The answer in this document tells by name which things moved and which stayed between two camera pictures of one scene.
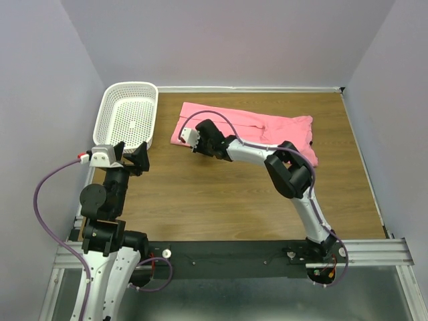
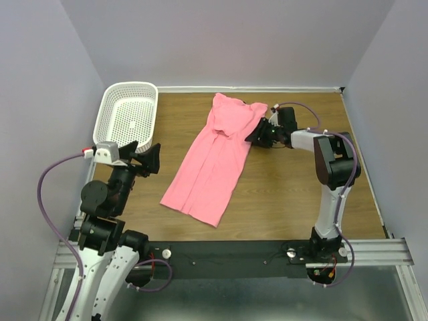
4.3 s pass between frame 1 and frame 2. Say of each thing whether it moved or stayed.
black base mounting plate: stayed
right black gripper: moved
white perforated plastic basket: stayed
